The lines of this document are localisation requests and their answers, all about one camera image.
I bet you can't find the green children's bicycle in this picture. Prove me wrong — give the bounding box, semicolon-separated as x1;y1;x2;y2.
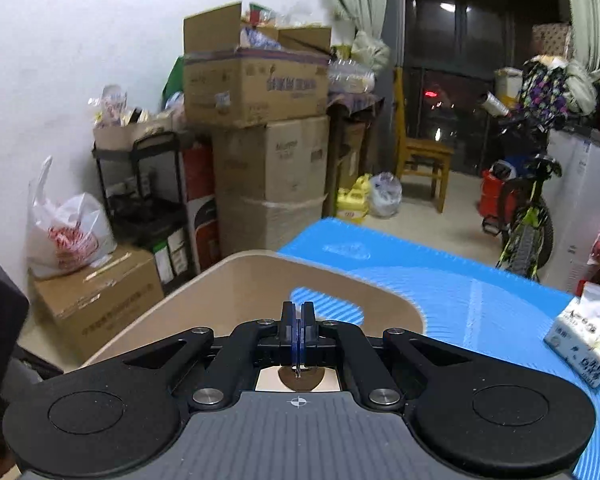
482;115;566;282

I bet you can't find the top open cardboard box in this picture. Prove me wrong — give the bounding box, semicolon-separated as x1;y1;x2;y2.
183;2;332;128

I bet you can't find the white appliance cabinet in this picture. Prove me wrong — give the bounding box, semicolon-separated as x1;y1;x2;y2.
541;130;600;292

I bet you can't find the white tissue pack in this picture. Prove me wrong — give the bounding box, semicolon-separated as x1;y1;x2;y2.
544;282;600;388

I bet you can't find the wooden chair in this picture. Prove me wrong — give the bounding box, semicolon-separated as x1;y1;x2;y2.
392;66;454;214

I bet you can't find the stacked lower cardboard box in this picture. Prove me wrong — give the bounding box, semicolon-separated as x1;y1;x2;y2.
212;116;329;257

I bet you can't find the white red shopping bag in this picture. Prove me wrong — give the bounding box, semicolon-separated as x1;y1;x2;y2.
26;156;117;280

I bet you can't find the beige plastic storage bin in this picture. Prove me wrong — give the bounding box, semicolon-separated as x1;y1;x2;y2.
82;249;425;394

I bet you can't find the blue silicone mat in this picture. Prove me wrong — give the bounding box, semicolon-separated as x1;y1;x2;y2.
277;216;600;480

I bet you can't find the floor cardboard box with text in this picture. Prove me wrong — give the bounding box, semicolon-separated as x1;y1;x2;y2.
33;245;163;360

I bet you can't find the black metal shelf rack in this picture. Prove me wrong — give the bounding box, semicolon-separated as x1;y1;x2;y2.
92;131;195;295

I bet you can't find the yellow oil jug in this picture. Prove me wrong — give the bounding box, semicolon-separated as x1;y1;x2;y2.
336;174;370;224

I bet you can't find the clear plastic bag on floor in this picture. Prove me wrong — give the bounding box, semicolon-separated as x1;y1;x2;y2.
368;172;402;218

